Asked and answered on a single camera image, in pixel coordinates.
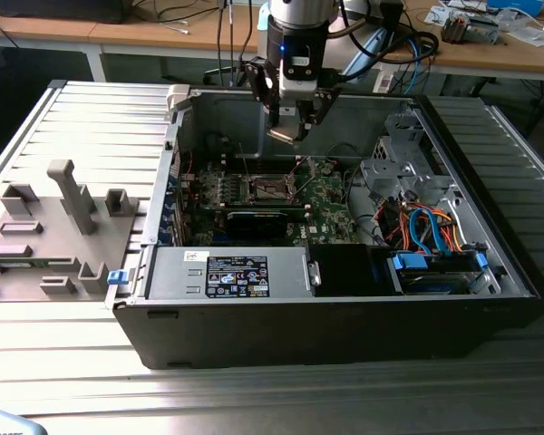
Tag grey power supply unit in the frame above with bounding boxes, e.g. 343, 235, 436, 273
145, 246, 310, 300

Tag metal device on desk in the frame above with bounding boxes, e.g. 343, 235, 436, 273
440, 11, 502, 45

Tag black RAM slot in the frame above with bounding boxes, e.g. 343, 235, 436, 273
221, 164, 303, 176
228, 212, 312, 224
228, 206, 312, 215
221, 156, 303, 167

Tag orange power wires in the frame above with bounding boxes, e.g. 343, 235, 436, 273
380, 203, 466, 255

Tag white tag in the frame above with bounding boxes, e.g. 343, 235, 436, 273
374, 67, 395, 94

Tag green motherboard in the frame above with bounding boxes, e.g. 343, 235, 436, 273
179, 156, 362, 248

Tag blue box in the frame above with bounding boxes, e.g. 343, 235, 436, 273
487, 0, 544, 15

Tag silver CPU green edge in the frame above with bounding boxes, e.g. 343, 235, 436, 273
266, 127, 301, 146

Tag blue cable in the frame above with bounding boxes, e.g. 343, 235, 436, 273
403, 34, 430, 94

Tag black graphics card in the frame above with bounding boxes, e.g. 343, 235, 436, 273
198, 202, 289, 240

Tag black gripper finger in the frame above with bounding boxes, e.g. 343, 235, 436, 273
244, 58, 282, 130
297, 85, 343, 140

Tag hard disk in blue carrier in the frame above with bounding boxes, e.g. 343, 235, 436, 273
389, 252, 490, 295

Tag white plastic case latch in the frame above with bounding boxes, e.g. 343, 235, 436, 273
166, 84, 192, 117

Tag blue data wire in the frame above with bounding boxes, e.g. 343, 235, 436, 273
407, 207, 445, 257

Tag green RAM stick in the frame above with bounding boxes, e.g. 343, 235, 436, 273
0, 259, 49, 269

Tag grey parts rack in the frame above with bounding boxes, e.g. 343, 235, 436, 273
0, 158, 141, 304

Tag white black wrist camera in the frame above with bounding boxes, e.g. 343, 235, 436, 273
279, 34, 322, 100

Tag wooden desk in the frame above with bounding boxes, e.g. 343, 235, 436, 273
0, 0, 544, 82

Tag black PC case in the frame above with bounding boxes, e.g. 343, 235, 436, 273
104, 85, 544, 371

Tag metal socket cover frame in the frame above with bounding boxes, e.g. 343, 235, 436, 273
286, 156, 313, 203

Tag grey rounded object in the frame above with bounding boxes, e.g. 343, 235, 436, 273
0, 406, 44, 435

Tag black flat device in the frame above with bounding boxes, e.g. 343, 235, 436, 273
0, 0, 128, 24

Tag metal drive cage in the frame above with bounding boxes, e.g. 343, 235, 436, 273
360, 112, 463, 200

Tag CPU socket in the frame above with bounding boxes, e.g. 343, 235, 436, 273
248, 174, 298, 203

